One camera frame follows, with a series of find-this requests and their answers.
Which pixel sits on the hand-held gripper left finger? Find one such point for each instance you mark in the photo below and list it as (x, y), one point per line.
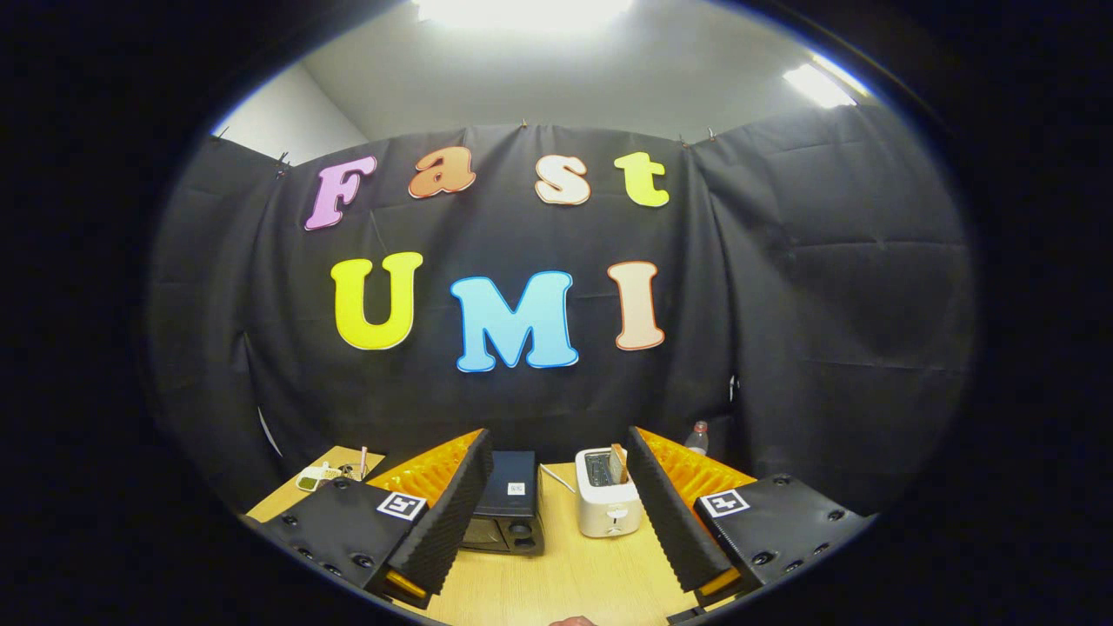
(452, 513)

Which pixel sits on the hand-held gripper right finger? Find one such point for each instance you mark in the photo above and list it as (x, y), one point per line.
(665, 522)

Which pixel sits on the black toaster oven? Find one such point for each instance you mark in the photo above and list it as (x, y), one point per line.
(513, 474)

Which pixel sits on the white toaster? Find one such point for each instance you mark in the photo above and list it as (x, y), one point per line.
(604, 513)

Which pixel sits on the brown bread slice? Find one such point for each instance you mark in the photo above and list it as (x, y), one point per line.
(618, 465)

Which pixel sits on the clear water bottle red label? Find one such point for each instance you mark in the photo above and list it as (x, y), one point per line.
(698, 442)

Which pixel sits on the white divided dish with beans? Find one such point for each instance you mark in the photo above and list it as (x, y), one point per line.
(311, 478)

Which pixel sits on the black backdrop cloth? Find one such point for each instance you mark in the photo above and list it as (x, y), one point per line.
(783, 304)

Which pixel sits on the ceiling light panel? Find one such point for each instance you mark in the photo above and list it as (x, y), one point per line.
(822, 85)
(522, 9)

